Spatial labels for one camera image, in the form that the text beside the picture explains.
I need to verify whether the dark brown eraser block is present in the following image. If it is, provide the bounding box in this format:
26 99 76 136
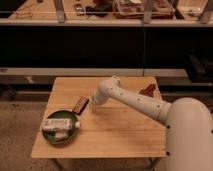
73 96 89 115

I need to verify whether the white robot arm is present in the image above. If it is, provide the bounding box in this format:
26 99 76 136
92 76 213 171

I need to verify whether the brown object on table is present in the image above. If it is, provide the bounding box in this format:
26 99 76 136
139 84 156 97

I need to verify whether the wooden table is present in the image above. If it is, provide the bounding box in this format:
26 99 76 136
31 77 166 159

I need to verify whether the small white block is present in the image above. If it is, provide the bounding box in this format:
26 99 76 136
55 132 68 140

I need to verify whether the green round plate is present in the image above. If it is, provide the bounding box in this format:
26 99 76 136
41 110 79 145

